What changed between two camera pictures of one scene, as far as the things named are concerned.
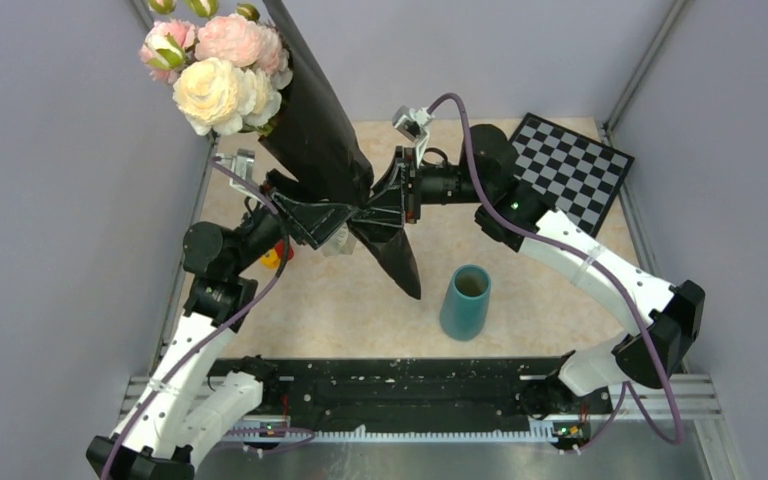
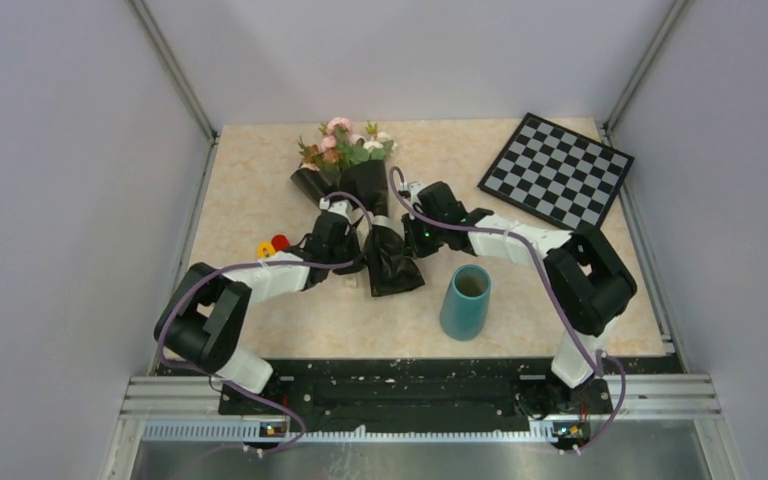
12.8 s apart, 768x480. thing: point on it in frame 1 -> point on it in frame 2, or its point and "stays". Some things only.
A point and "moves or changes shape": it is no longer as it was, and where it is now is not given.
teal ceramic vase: x=464 y=308 stays
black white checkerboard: x=579 y=176 stays
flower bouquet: x=230 y=72 moves or changes shape
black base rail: x=394 y=391 stays
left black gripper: x=314 y=222 -> x=358 y=258
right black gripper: x=390 y=193 -> x=412 y=244
